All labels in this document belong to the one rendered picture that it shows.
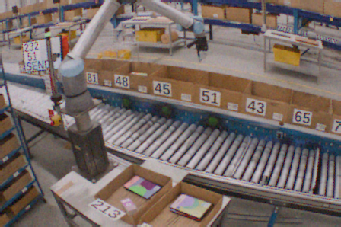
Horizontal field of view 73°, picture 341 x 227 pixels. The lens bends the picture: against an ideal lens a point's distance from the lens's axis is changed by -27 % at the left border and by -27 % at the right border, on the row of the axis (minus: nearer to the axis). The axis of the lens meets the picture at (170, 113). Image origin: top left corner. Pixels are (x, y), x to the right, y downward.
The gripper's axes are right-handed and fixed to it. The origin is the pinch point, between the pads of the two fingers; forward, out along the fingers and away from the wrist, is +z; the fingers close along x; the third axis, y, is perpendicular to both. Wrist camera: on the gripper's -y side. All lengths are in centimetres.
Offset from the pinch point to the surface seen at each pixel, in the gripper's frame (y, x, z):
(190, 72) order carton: -13.3, 23.1, 19.4
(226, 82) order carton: 17.7, 14.3, 24.8
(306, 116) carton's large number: 85, -35, 29
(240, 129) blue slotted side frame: 30, -23, 46
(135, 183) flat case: -27, -95, 39
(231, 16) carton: 13, 430, 37
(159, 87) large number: -34.2, -1.3, 21.4
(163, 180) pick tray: -11, -91, 39
